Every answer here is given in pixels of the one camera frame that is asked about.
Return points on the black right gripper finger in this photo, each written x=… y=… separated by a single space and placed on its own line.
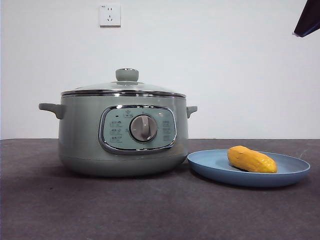
x=310 y=20

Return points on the yellow corn cob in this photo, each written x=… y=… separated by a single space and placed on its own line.
x=251 y=160

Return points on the glass lid with green knob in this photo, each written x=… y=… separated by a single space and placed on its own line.
x=126 y=75

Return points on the light blue round plate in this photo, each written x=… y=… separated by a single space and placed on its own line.
x=212 y=167

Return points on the sage green electric steamer pot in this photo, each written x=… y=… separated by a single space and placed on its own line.
x=80 y=140

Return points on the white wall power socket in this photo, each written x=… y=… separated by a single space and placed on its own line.
x=110 y=15

